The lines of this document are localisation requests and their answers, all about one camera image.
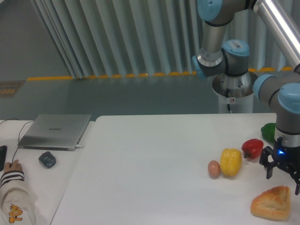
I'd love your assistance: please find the dark grey small case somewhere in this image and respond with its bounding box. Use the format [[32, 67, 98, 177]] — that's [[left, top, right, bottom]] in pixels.
[[38, 151, 57, 169]]

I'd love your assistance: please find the thin black mouse cable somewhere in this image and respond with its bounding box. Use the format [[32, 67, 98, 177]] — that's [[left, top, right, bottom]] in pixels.
[[0, 118, 35, 165]]

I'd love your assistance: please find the black keyboard edge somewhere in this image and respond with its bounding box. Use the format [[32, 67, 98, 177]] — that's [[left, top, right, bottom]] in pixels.
[[0, 145, 8, 171]]

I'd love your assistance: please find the cream sleeved forearm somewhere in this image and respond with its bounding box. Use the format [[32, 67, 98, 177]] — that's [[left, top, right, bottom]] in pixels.
[[0, 171, 36, 225]]

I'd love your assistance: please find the red bell pepper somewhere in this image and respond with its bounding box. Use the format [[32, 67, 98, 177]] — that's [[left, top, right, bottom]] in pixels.
[[241, 139, 264, 159]]

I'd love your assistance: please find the yellow bell pepper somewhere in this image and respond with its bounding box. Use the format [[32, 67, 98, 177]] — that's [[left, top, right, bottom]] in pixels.
[[220, 148, 242, 177]]

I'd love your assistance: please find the white usb dongle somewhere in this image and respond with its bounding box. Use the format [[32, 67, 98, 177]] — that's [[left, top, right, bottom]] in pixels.
[[75, 145, 85, 149]]

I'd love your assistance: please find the triangular golden bread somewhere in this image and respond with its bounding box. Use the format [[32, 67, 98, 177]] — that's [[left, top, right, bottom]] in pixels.
[[250, 186, 291, 221]]

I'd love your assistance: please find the green bell pepper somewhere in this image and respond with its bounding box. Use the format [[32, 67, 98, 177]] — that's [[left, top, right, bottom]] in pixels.
[[260, 123, 276, 144]]

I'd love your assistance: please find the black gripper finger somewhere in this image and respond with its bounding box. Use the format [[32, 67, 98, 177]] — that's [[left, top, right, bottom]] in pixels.
[[290, 171, 300, 195], [259, 146, 275, 179]]

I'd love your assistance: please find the silver closed laptop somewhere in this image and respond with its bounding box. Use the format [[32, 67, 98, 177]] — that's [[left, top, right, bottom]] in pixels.
[[18, 114, 91, 151]]

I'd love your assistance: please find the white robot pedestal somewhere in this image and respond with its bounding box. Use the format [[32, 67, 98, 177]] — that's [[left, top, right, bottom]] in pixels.
[[212, 72, 258, 113]]

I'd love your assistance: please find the black pedestal cable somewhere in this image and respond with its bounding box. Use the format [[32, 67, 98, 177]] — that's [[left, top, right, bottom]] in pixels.
[[225, 88, 233, 114]]

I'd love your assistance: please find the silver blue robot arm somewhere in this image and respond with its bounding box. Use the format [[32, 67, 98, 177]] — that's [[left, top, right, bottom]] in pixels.
[[192, 0, 300, 183]]

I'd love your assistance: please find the person's hand on mouse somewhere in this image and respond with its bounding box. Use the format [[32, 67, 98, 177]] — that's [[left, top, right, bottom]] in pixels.
[[4, 159, 23, 173]]

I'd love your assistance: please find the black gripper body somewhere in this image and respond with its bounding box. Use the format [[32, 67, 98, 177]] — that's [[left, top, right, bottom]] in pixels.
[[272, 137, 300, 175]]

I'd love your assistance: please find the brown egg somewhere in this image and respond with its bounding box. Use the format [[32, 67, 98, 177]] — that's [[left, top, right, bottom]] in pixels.
[[208, 160, 220, 177]]

